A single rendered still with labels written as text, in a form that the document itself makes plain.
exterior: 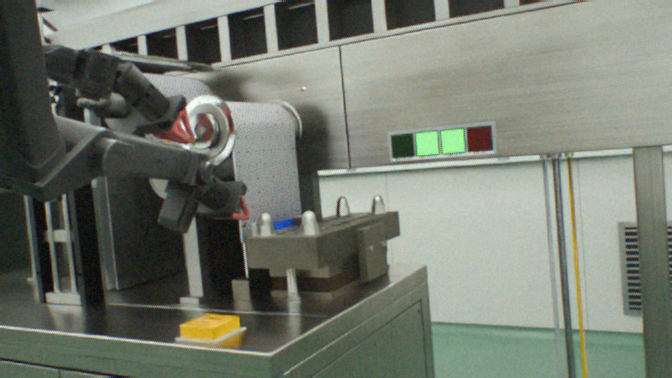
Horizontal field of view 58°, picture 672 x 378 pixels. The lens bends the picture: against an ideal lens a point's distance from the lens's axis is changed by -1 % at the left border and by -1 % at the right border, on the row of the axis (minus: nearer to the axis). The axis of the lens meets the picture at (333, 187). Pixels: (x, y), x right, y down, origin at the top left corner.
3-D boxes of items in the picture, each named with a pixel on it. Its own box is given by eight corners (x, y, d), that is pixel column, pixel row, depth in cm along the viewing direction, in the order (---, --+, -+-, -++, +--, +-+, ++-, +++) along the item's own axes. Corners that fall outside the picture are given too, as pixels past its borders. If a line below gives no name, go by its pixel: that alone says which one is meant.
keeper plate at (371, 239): (360, 281, 127) (355, 229, 126) (379, 271, 136) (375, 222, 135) (371, 281, 126) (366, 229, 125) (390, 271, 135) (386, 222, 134)
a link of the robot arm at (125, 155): (112, 132, 65) (22, 105, 66) (97, 182, 65) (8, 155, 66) (220, 158, 108) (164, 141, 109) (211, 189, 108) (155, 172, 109)
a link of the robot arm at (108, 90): (78, 97, 105) (90, 48, 104) (55, 88, 113) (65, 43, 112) (141, 111, 113) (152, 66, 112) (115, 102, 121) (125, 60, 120)
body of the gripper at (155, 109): (177, 125, 114) (150, 99, 109) (140, 133, 120) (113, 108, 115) (189, 99, 118) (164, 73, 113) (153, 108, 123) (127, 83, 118)
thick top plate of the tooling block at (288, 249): (248, 268, 120) (245, 237, 120) (342, 236, 155) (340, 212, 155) (318, 269, 112) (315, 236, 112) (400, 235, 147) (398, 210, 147)
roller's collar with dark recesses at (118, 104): (92, 119, 135) (89, 91, 135) (113, 119, 140) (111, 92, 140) (112, 116, 132) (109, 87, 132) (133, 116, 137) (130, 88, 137)
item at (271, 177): (241, 242, 125) (232, 153, 124) (300, 226, 146) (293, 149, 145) (243, 242, 125) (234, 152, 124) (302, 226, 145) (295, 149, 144)
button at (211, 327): (180, 339, 99) (179, 324, 99) (208, 326, 105) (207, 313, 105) (214, 342, 96) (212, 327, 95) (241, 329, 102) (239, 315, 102)
